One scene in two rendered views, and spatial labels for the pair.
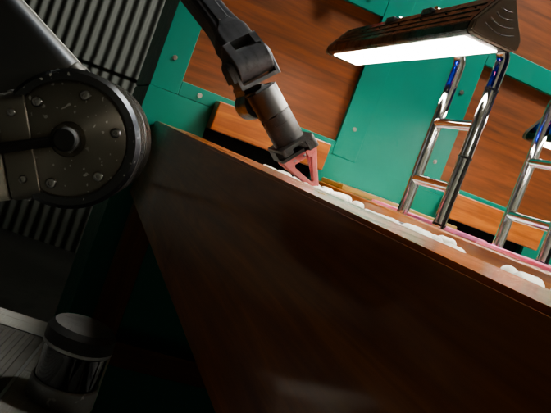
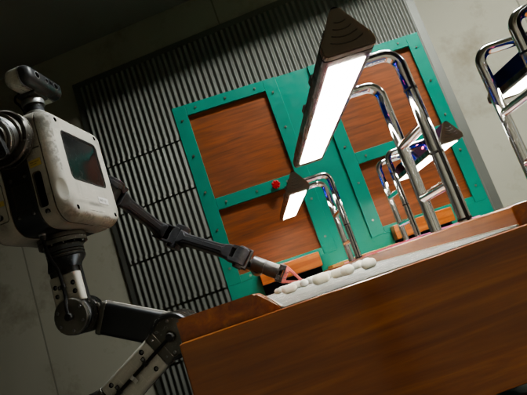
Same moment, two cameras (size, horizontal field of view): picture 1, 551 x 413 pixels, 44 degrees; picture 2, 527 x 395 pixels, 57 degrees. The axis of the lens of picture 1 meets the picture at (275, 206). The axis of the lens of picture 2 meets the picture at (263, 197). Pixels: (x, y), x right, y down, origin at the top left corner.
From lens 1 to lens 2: 79 cm
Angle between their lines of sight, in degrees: 20
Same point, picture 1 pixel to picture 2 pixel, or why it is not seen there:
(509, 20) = (298, 179)
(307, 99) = (295, 240)
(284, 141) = (274, 273)
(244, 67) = (238, 260)
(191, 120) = (255, 288)
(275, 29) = (259, 224)
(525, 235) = (443, 217)
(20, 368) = not seen: outside the picture
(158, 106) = (238, 292)
